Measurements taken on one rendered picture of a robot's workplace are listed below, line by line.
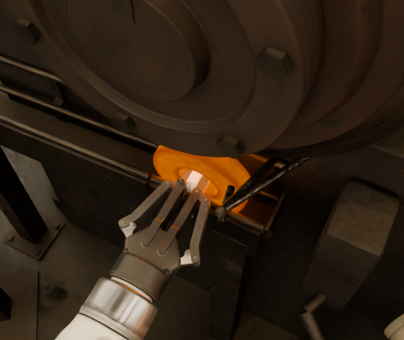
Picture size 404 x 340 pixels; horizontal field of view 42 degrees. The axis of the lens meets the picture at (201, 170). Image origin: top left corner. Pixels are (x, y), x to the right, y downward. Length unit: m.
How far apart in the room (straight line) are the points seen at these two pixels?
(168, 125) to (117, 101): 0.06
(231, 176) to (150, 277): 0.18
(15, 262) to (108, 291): 0.95
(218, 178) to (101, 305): 0.23
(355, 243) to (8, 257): 1.14
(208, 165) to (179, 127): 0.23
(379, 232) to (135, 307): 0.32
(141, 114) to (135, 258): 0.24
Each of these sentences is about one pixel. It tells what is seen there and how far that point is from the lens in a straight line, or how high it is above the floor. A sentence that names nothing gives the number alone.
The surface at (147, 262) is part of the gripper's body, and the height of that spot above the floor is 0.78.
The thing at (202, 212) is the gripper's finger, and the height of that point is 0.76.
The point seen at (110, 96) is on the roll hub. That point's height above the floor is 1.02.
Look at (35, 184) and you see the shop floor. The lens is 1.72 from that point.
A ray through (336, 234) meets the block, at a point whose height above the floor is 0.80.
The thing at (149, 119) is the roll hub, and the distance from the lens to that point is 0.51.
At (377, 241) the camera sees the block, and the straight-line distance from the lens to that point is 0.71.
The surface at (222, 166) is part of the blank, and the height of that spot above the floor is 0.81.
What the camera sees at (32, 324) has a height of 0.01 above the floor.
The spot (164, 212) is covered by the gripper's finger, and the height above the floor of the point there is 0.76.
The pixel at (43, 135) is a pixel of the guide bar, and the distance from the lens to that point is 0.93.
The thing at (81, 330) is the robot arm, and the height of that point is 0.78.
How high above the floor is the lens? 1.42
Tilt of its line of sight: 58 degrees down
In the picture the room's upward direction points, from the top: straight up
